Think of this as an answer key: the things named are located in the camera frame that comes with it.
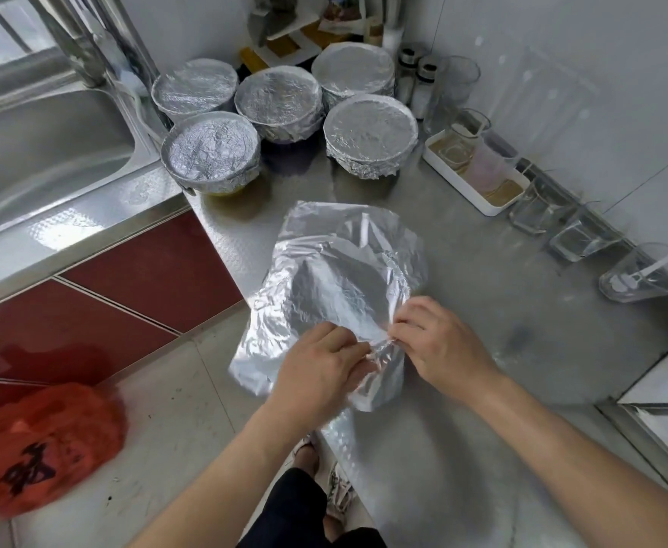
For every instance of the person's right forearm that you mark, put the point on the person's right forearm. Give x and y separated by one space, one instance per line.
597 468

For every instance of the person's right white shoe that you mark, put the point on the person's right white shoe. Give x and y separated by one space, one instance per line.
341 494

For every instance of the person's dark trousers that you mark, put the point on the person's dark trousers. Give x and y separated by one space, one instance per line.
294 517

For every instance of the person's left hand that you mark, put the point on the person's left hand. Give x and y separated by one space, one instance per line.
320 380

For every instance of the person's right hand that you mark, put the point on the person's right hand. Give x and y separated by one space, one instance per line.
448 350

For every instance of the person's white shoe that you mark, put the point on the person's white shoe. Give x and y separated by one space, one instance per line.
306 456
341 494

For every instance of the red kitchen cabinet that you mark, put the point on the red kitchen cabinet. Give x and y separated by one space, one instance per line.
151 274

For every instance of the stainless steel sink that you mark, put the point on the stainless steel sink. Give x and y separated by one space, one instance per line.
43 154

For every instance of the person's left white shoe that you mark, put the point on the person's left white shoe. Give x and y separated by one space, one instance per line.
306 456

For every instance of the tall white steel-capped bottle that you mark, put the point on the tall white steel-capped bottle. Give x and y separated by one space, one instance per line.
396 19

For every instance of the foil-covered bowl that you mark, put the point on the foil-covered bowl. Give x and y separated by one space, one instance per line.
211 148
371 131
278 102
195 88

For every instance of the white rectangular tray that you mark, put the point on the white rectangular tray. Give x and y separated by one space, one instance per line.
448 177

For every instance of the pink translucent cup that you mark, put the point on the pink translucent cup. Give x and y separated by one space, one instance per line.
492 167

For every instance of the colourful snack packet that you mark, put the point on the colourful snack packet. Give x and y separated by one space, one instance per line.
342 5

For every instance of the white corner shelf rack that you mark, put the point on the white corner shelf rack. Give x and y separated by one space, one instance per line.
288 23

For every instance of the metal window railing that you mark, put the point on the metal window railing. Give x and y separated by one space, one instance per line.
3 34

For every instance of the white spoon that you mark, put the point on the white spoon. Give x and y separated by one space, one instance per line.
654 266

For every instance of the white dish brush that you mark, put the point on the white dish brush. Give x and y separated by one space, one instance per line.
131 83

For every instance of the red plastic bag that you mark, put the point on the red plastic bag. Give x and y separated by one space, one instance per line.
43 448

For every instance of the person's left forearm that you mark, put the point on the person's left forearm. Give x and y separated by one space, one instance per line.
220 491

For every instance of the steel faucet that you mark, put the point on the steel faucet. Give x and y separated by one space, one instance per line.
72 45

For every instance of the foil-wrapped bowl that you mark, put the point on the foil-wrapped bowl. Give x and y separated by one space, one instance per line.
354 68

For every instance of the stack of aluminium foil sheets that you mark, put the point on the stack of aluminium foil sheets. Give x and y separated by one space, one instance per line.
323 274

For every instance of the white shaker with black lid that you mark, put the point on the white shaker with black lid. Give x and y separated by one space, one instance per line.
423 94
405 80

